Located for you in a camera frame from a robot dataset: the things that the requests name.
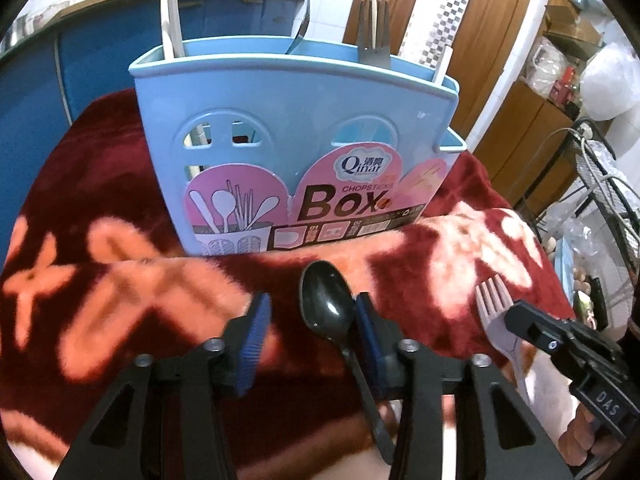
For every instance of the blue lower kitchen cabinet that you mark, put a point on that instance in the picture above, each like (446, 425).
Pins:
(100, 60)

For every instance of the light blue plastic case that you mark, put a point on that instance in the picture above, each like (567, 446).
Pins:
(565, 260)

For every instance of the white plastic bag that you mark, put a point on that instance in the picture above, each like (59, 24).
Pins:
(610, 80)

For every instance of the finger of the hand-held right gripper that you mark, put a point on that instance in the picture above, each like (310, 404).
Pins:
(535, 322)

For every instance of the stainless steel spoon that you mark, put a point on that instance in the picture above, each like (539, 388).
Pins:
(300, 25)

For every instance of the stainless steel fork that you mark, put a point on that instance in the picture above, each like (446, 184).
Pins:
(372, 52)
(492, 305)

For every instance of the clear plastic bag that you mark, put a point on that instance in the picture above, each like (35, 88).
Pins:
(545, 65)

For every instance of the pile of eggs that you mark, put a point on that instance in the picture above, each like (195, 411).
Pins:
(582, 277)

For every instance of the red floral blanket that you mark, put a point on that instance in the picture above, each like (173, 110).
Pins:
(100, 260)

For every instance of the wooden door with glass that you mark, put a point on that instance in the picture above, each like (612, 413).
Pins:
(407, 25)

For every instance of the black plastic spoon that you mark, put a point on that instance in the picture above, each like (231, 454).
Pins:
(325, 300)

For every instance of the person's right hand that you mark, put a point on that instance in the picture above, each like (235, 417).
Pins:
(580, 435)

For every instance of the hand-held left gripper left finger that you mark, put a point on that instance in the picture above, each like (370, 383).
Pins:
(252, 340)

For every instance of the light blue utensil box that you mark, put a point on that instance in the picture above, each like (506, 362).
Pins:
(300, 110)

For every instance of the wooden shelf unit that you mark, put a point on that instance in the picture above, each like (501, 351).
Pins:
(525, 135)

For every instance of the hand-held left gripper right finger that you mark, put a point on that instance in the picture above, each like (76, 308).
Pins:
(367, 340)

